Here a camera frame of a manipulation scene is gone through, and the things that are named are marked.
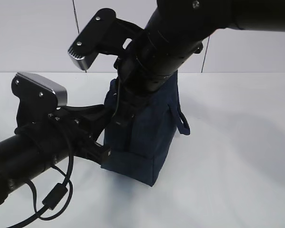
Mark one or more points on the silver wrist camera on right arm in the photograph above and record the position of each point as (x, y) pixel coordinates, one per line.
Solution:
(104, 34)

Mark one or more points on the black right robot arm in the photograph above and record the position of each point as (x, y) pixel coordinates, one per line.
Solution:
(174, 33)

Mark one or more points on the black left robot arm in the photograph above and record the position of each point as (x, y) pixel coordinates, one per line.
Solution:
(36, 146)

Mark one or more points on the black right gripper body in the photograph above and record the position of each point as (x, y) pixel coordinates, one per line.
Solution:
(146, 71)

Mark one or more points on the dark navy fabric lunch bag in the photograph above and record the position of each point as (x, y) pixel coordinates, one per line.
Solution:
(139, 149)

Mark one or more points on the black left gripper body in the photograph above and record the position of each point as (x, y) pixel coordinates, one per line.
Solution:
(81, 127)

